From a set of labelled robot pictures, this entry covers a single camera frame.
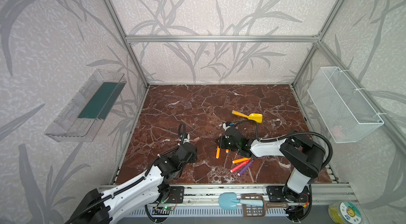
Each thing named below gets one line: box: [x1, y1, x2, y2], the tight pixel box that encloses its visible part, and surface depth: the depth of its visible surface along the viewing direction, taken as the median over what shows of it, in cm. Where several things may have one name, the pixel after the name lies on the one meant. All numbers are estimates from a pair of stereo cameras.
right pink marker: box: [229, 159, 251, 173], surface depth 84 cm
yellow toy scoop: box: [231, 109, 264, 124], surface depth 104 cm
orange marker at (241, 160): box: [232, 157, 252, 164], surface depth 86 cm
